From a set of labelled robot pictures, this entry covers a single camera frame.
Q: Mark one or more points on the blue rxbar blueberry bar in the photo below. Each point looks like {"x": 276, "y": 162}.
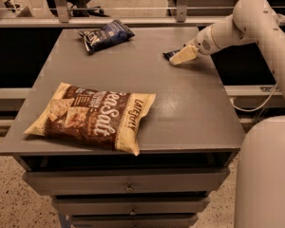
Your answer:
{"x": 168, "y": 55}

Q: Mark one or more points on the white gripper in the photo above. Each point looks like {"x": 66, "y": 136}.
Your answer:
{"x": 201, "y": 43}

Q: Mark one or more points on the metal railing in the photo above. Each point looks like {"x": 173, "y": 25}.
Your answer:
{"x": 37, "y": 14}

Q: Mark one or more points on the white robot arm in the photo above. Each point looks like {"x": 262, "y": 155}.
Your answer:
{"x": 252, "y": 21}

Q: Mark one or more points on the grey drawer cabinet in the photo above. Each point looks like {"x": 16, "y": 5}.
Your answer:
{"x": 186, "y": 141}

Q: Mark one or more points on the brown sea salt chips bag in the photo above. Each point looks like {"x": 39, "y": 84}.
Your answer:
{"x": 97, "y": 118}

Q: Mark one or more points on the blue chips bag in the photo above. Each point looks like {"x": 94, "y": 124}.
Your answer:
{"x": 107, "y": 36}

